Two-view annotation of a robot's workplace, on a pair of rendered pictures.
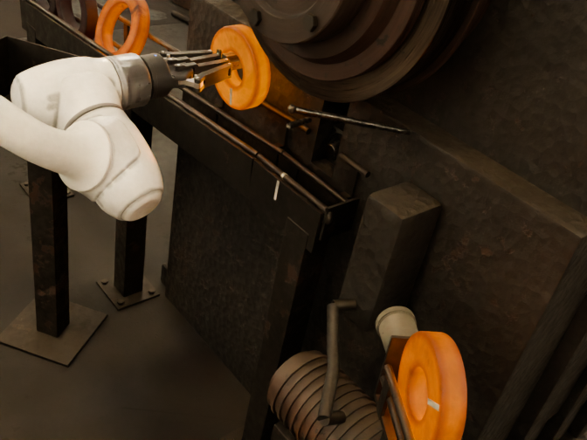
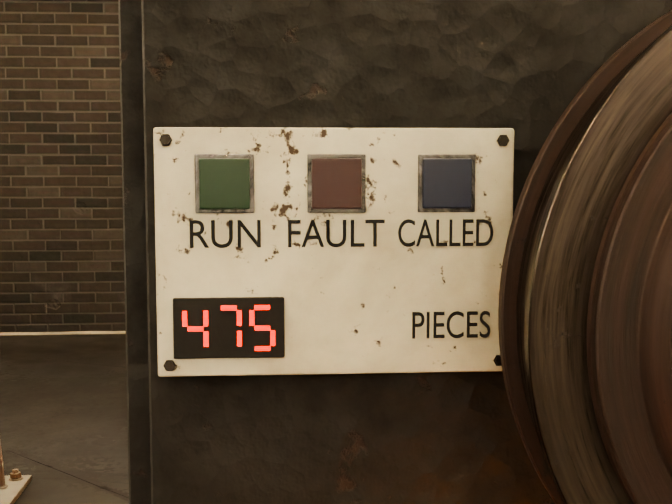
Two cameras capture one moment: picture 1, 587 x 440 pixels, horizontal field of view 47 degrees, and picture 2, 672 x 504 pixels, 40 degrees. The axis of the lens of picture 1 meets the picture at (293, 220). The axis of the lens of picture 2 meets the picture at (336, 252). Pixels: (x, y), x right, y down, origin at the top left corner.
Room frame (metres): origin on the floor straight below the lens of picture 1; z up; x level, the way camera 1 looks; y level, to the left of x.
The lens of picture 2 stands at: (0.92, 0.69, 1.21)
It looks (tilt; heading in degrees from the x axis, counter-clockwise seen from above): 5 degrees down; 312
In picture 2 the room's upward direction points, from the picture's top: straight up
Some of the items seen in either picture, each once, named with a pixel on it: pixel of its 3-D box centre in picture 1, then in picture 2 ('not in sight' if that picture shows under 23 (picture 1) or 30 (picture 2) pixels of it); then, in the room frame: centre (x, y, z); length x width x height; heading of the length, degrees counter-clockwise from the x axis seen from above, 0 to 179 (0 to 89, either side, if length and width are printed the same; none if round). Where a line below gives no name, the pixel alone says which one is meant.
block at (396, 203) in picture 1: (388, 257); not in sight; (0.90, -0.16, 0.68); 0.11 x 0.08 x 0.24; 136
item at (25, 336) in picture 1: (40, 212); not in sight; (1.23, 0.57, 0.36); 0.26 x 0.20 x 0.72; 81
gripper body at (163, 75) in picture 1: (165, 73); not in sight; (1.08, 0.27, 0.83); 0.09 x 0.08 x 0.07; 136
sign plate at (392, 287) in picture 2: not in sight; (335, 251); (1.37, 0.18, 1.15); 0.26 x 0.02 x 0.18; 46
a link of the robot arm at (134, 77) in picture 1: (126, 81); not in sight; (1.03, 0.32, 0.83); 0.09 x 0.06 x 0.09; 46
